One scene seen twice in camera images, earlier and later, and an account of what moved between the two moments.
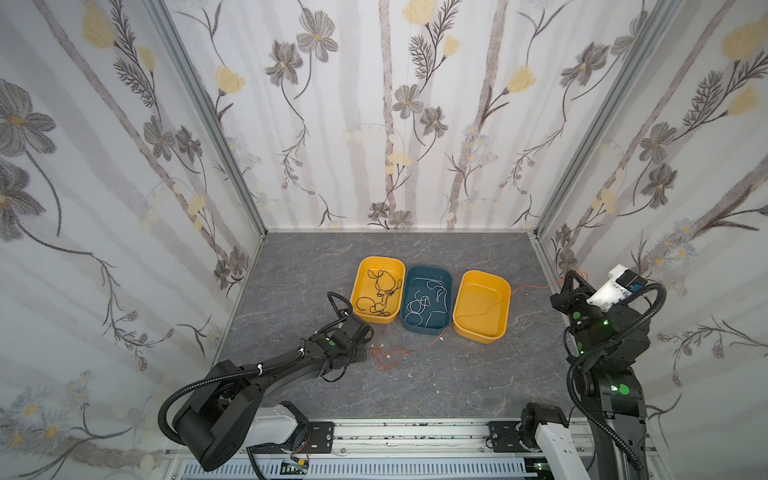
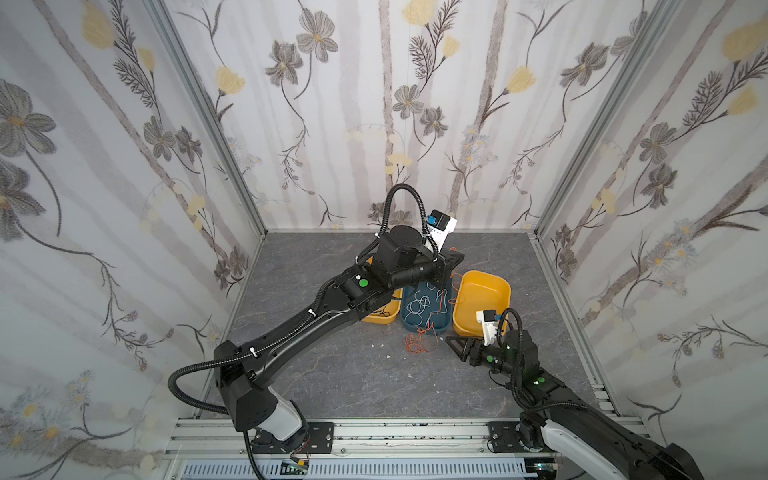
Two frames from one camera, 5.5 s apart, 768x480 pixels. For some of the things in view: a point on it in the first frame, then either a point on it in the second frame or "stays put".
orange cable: [392, 358] -> [417, 341]
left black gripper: [349, 341] -> [450, 264]
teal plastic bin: [427, 300] stays put
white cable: [417, 307] stays put
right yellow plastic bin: [482, 306] stays put
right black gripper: [567, 301] -> [472, 349]
